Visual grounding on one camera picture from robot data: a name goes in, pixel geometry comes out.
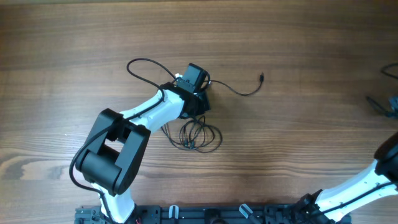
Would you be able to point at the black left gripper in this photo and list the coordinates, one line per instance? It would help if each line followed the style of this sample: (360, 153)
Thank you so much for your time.
(204, 105)

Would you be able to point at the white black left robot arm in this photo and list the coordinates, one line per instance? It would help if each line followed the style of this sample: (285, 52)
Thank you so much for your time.
(109, 160)

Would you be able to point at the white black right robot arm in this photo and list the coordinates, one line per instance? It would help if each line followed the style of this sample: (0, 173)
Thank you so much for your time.
(376, 181)

